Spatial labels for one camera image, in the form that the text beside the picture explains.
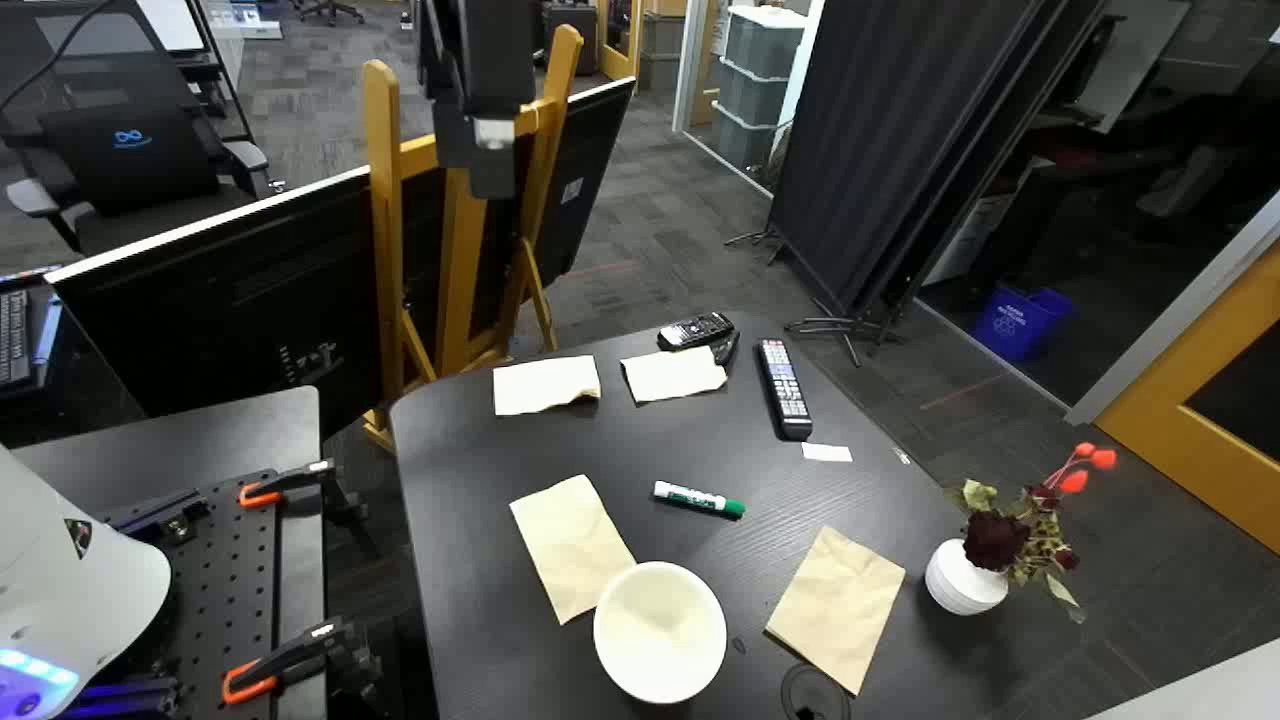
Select orange handled clamp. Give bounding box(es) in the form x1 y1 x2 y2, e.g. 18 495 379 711
236 455 362 525
217 617 383 711

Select red flowers bouquet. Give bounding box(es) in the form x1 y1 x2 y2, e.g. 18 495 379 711
954 438 1125 628

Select white ceramic bowl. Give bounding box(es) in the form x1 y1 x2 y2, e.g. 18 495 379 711
589 558 733 707

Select black room divider curtain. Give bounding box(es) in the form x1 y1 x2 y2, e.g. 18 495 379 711
767 0 1110 322

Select green and white marker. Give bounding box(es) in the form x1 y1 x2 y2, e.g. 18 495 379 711
646 477 753 525

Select stacked grey storage bins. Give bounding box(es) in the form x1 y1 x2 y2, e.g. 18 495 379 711
705 0 811 174

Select small black monitor panel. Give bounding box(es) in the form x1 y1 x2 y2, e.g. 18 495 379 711
523 70 639 293

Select black phone handset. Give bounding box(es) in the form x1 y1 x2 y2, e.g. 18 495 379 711
653 307 741 354

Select black perforated breadboard plate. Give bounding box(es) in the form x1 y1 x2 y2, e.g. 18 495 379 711
74 466 332 720

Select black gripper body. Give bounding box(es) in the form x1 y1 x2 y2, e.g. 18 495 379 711
461 87 529 204

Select black office chair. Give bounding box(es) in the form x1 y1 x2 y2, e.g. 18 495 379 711
0 0 276 254

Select wooden easel frame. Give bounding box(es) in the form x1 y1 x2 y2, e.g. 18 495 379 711
355 20 590 455

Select round black table grommet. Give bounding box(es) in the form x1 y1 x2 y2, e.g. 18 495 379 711
776 661 856 720

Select white paper sheet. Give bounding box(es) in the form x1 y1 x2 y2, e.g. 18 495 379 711
1088 635 1280 720

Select white paper towel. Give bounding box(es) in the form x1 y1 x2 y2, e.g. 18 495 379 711
614 342 733 407
489 351 608 419

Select white round vase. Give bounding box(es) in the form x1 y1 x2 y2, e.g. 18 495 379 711
921 534 1012 621

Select large black monitor panel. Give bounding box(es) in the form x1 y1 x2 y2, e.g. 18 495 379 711
43 162 402 435

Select black remote control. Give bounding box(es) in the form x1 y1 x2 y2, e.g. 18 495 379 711
753 336 817 443

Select blue plastic bin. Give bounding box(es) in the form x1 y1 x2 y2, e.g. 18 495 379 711
967 283 1079 367

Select tan paper napkin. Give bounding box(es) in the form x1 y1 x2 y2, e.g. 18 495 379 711
502 471 639 628
761 519 910 701

